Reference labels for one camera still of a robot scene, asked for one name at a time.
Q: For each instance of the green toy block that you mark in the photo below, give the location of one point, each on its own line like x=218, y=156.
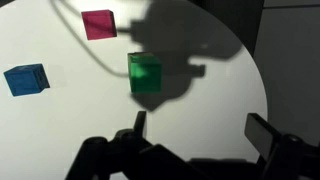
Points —
x=145, y=75

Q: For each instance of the pink toy block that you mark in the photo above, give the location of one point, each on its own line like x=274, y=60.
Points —
x=99, y=25

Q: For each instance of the blue toy block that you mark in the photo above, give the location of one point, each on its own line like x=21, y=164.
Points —
x=25, y=80

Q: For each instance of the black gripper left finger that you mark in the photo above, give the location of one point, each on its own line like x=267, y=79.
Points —
x=126, y=156

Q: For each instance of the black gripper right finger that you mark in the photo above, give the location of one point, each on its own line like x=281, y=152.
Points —
x=263, y=136

